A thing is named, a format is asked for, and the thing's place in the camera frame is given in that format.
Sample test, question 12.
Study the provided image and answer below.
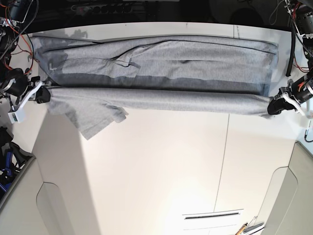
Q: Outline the grey T-shirt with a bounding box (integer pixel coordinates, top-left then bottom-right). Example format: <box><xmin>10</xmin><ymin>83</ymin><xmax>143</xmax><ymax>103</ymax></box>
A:
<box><xmin>32</xmin><ymin>36</ymin><xmax>278</xmax><ymax>139</ymax></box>

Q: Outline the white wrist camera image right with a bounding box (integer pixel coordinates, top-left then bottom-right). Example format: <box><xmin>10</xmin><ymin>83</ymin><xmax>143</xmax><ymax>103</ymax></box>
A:
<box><xmin>304</xmin><ymin>118</ymin><xmax>313</xmax><ymax>143</ymax></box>

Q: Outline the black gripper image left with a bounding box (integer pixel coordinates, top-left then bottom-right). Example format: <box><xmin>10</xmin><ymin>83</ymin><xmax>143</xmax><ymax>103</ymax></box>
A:
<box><xmin>0</xmin><ymin>69</ymin><xmax>51</xmax><ymax>110</ymax></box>

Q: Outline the black power strip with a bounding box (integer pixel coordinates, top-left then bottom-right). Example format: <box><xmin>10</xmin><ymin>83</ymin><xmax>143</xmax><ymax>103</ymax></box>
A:
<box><xmin>70</xmin><ymin>3</ymin><xmax>133</xmax><ymax>16</ymax></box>

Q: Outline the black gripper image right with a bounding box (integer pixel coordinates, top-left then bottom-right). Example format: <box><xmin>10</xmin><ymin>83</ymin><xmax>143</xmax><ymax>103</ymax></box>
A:
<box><xmin>267</xmin><ymin>74</ymin><xmax>313</xmax><ymax>115</ymax></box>

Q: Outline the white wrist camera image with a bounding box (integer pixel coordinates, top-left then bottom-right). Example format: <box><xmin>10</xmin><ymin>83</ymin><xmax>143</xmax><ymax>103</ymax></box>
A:
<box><xmin>8</xmin><ymin>109</ymin><xmax>25</xmax><ymax>124</ymax></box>
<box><xmin>304</xmin><ymin>118</ymin><xmax>313</xmax><ymax>143</ymax></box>

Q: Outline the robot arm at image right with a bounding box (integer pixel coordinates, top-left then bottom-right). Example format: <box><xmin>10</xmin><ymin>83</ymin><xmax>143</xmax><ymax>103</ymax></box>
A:
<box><xmin>268</xmin><ymin>0</ymin><xmax>313</xmax><ymax>119</ymax></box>

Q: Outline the blue and black clutter left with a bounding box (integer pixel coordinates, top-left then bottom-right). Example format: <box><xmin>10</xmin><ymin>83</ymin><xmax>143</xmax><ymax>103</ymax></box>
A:
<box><xmin>0</xmin><ymin>127</ymin><xmax>33</xmax><ymax>197</ymax></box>

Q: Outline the grey hanging cable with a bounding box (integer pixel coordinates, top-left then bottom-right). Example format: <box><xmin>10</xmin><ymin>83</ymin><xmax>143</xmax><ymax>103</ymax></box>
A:
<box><xmin>268</xmin><ymin>0</ymin><xmax>286</xmax><ymax>25</ymax></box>

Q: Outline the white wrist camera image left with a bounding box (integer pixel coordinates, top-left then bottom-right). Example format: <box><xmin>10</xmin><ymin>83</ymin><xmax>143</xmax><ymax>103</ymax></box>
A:
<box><xmin>8</xmin><ymin>109</ymin><xmax>25</xmax><ymax>124</ymax></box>

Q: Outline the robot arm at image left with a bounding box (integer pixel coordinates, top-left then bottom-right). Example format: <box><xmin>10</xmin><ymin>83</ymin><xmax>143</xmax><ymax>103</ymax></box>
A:
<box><xmin>0</xmin><ymin>0</ymin><xmax>51</xmax><ymax>112</ymax></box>

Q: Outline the yellow pencil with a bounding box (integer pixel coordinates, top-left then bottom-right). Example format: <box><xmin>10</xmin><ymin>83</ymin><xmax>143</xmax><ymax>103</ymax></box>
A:
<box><xmin>236</xmin><ymin>223</ymin><xmax>248</xmax><ymax>235</ymax></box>

